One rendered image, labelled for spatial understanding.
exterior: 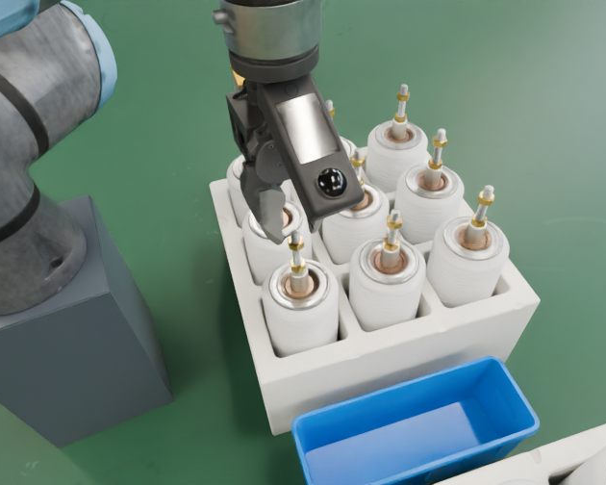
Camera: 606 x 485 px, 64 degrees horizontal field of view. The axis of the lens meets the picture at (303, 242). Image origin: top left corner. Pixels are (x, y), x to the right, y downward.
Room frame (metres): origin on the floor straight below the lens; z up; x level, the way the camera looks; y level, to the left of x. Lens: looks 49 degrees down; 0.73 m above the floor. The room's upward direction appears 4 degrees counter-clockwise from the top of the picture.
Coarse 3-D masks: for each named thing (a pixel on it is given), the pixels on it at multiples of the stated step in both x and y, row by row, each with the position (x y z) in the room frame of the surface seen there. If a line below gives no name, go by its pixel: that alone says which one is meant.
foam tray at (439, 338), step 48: (240, 240) 0.50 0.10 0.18; (240, 288) 0.40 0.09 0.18; (432, 288) 0.38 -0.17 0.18; (528, 288) 0.37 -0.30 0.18; (384, 336) 0.31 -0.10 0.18; (432, 336) 0.31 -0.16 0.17; (480, 336) 0.33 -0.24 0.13; (288, 384) 0.27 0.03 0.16; (336, 384) 0.28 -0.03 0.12; (384, 384) 0.30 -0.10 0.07
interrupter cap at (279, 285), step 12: (288, 264) 0.38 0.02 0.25; (312, 264) 0.38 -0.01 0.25; (276, 276) 0.36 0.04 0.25; (288, 276) 0.36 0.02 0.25; (312, 276) 0.36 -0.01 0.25; (324, 276) 0.36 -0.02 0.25; (276, 288) 0.35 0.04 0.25; (288, 288) 0.35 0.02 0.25; (312, 288) 0.35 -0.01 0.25; (324, 288) 0.34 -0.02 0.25; (276, 300) 0.33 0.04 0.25; (288, 300) 0.33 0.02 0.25; (300, 300) 0.33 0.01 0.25; (312, 300) 0.32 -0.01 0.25
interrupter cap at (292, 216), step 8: (288, 200) 0.50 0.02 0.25; (288, 208) 0.48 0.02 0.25; (296, 208) 0.48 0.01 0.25; (288, 216) 0.47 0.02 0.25; (296, 216) 0.47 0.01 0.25; (256, 224) 0.46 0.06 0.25; (288, 224) 0.45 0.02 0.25; (296, 224) 0.45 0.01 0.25; (256, 232) 0.44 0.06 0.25; (288, 232) 0.44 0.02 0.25
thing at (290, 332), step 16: (272, 272) 0.37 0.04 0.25; (336, 288) 0.35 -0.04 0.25; (272, 304) 0.33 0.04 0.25; (320, 304) 0.32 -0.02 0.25; (336, 304) 0.33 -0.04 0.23; (272, 320) 0.32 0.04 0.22; (288, 320) 0.31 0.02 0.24; (304, 320) 0.30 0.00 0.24; (320, 320) 0.31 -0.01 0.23; (336, 320) 0.33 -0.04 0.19; (272, 336) 0.33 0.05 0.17; (288, 336) 0.31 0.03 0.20; (304, 336) 0.30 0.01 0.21; (320, 336) 0.31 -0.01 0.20; (336, 336) 0.33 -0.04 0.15; (288, 352) 0.31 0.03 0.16
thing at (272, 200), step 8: (272, 184) 0.34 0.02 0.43; (264, 192) 0.33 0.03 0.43; (272, 192) 0.33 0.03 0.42; (280, 192) 0.33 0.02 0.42; (264, 200) 0.33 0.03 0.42; (272, 200) 0.33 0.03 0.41; (280, 200) 0.33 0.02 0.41; (264, 208) 0.33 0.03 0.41; (272, 208) 0.33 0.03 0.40; (280, 208) 0.33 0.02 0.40; (264, 216) 0.33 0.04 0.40; (272, 216) 0.33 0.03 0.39; (280, 216) 0.33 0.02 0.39; (264, 224) 0.33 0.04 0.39; (272, 224) 0.33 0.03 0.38; (280, 224) 0.33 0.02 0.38; (264, 232) 0.33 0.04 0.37; (272, 232) 0.33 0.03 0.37; (280, 232) 0.33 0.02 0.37; (272, 240) 0.34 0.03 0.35; (280, 240) 0.33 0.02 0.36
